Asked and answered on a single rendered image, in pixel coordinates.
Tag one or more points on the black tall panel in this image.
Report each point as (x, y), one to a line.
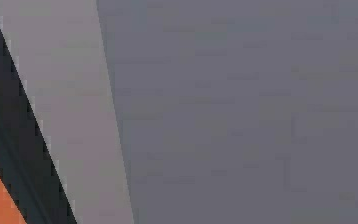
(10, 133)

